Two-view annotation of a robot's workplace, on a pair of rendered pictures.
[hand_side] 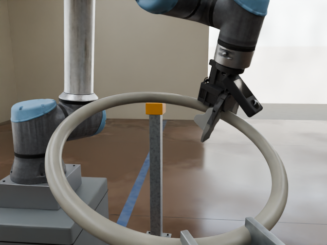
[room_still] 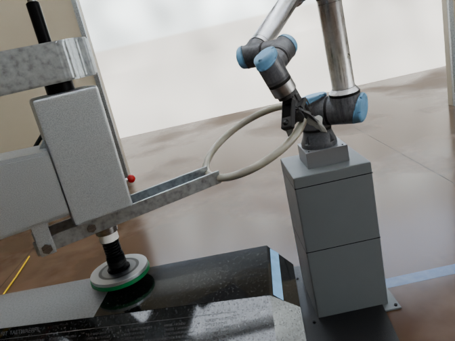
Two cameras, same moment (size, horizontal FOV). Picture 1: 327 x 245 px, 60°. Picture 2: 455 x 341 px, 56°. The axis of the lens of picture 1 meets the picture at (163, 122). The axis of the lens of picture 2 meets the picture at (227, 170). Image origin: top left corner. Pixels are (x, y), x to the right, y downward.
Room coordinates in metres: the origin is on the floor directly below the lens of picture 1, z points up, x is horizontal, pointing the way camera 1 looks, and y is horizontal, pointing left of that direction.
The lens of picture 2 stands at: (0.33, -1.70, 1.56)
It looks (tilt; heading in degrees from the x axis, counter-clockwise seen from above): 17 degrees down; 86
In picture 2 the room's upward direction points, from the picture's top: 13 degrees counter-clockwise
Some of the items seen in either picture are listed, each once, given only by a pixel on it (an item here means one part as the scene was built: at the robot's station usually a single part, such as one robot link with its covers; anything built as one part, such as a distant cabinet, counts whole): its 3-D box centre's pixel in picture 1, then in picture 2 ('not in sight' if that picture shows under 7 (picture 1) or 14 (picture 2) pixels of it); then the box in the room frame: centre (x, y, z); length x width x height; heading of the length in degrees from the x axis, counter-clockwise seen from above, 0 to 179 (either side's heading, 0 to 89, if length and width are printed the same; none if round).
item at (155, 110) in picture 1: (155, 174); not in sight; (1.96, 0.05, 0.54); 0.20 x 0.20 x 1.09; 79
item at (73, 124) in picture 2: not in sight; (58, 164); (-0.12, -0.26, 1.30); 0.36 x 0.22 x 0.45; 20
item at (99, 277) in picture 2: not in sight; (119, 269); (-0.04, -0.23, 0.85); 0.21 x 0.21 x 0.01
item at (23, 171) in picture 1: (38, 161); (317, 135); (1.00, 0.46, 0.99); 0.19 x 0.19 x 0.10
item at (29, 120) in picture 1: (37, 124); (315, 110); (1.00, 0.45, 1.12); 0.17 x 0.15 x 0.18; 139
